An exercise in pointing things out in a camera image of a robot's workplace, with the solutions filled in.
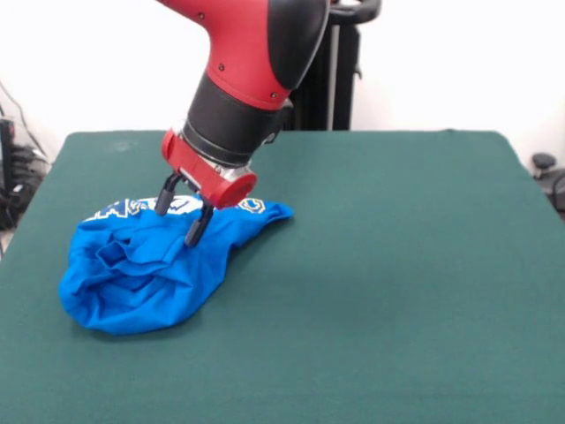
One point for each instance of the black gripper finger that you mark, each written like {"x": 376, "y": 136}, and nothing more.
{"x": 167, "y": 194}
{"x": 198, "y": 227}

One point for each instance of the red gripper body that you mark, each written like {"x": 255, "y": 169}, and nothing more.
{"x": 203, "y": 176}

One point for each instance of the blue printed shirt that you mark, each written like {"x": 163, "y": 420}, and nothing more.
{"x": 154, "y": 282}

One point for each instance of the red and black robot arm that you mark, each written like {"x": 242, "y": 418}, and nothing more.
{"x": 251, "y": 53}

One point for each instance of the black box device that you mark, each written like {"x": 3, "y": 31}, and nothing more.
{"x": 6, "y": 150}

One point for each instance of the dark green table cloth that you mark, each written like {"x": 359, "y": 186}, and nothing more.
{"x": 375, "y": 287}

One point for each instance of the black office chair base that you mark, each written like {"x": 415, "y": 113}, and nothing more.
{"x": 552, "y": 176}

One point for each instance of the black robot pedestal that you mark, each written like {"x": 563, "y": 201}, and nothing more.
{"x": 344, "y": 66}

